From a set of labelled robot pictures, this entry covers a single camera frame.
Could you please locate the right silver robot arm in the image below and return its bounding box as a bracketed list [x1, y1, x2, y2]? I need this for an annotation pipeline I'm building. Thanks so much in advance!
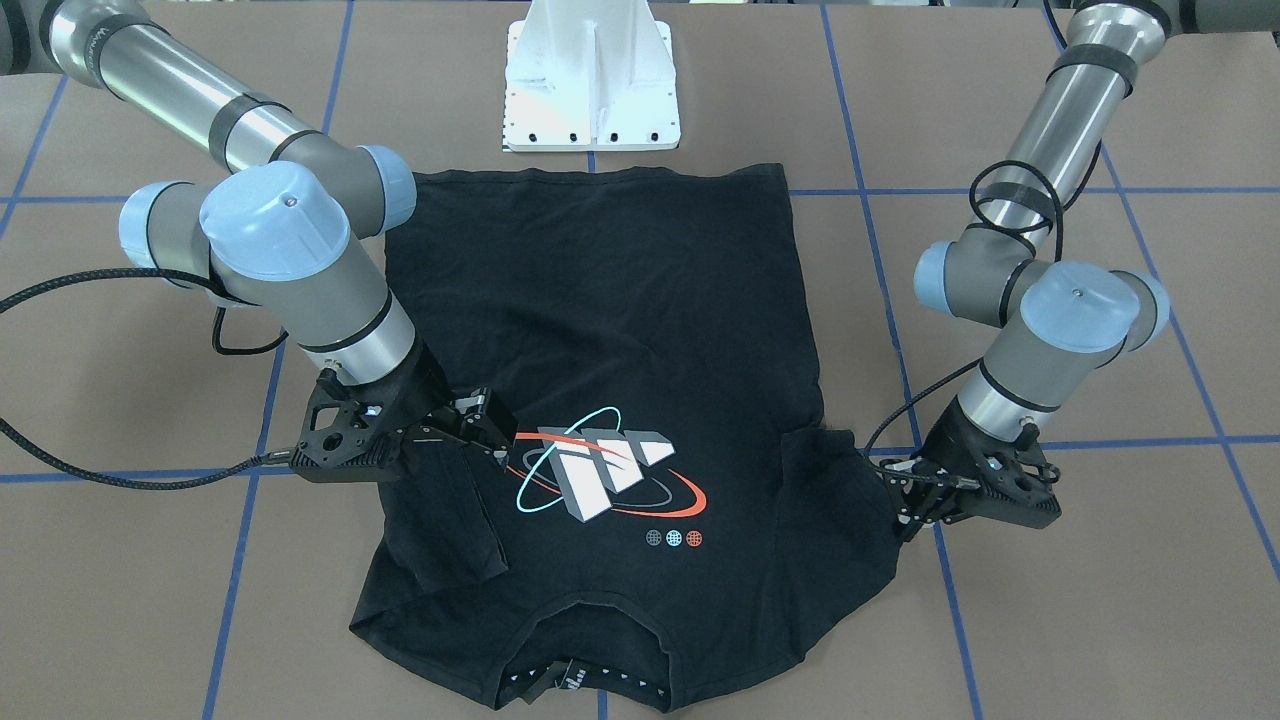
[3, 1, 516, 483]

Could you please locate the black graphic t-shirt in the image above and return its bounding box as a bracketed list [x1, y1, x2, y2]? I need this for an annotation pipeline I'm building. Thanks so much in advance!
[349, 163, 900, 712]

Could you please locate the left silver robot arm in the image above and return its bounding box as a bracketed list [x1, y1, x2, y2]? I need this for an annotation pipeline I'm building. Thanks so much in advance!
[874, 1, 1279, 541]

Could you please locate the braided black cable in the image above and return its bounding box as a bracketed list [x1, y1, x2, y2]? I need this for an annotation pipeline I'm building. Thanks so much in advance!
[0, 266, 301, 491]

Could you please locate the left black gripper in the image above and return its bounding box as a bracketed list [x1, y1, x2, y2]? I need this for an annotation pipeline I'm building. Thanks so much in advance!
[879, 400, 1062, 530]

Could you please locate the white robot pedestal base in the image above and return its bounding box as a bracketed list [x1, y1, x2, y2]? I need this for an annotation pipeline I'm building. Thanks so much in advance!
[502, 1, 682, 152]

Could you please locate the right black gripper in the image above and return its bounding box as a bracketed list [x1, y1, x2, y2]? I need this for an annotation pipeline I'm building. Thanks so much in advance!
[291, 343, 518, 483]

